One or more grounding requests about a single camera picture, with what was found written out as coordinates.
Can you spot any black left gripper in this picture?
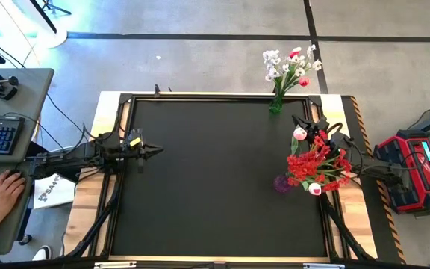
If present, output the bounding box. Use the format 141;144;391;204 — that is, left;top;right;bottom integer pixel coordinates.
119;128;165;175

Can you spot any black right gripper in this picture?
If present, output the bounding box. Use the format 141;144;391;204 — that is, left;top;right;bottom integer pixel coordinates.
291;114;331;140

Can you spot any pink artificial tulip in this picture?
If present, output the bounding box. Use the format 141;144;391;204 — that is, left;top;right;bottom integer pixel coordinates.
290;126;308;156
301;181;323;197

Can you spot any white artificial flower bunch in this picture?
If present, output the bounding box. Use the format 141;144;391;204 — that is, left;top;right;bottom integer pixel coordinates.
262;49;287;99
280;44;323;99

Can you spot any sparse red flower bunch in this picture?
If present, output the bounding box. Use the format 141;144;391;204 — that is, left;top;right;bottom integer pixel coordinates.
310;129;353;194

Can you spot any purple glass vase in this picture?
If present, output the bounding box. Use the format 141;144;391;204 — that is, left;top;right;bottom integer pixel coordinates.
273;174;294;194

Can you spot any green glass vase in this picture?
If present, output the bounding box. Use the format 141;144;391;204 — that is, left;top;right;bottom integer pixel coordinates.
268;91;285;114

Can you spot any white printed bag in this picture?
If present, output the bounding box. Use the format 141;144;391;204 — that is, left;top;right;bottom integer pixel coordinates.
33;172;77;210

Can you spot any red and black power unit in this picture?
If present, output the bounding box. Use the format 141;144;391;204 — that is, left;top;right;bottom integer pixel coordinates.
373;129;430;216

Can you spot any grey desk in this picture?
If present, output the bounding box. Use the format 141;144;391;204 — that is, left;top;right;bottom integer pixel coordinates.
0;67;55;256

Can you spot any black hazard-striped floor mat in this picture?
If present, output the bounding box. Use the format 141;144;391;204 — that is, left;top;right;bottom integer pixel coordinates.
341;95;407;265

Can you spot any white-based black floor stand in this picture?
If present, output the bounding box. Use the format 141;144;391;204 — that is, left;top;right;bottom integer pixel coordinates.
0;0;69;49

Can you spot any person's shoe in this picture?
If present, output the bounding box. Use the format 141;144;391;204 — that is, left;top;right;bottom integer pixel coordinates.
31;244;53;262

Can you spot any person's hand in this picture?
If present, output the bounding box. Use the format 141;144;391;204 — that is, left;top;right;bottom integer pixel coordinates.
0;170;28;222

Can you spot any black tripod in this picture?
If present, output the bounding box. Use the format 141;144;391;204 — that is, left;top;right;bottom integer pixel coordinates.
41;0;72;16

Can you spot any black aluminium table frame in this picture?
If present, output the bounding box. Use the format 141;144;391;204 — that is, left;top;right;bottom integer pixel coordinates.
87;92;350;262

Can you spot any black diagonal frame strut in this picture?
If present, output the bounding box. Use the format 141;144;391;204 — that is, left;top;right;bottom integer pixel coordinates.
321;196;375;262
63;175;125;259

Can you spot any silver hinge bracket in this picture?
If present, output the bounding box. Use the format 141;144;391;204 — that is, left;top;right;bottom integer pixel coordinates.
302;262;346;269
93;261;137;269

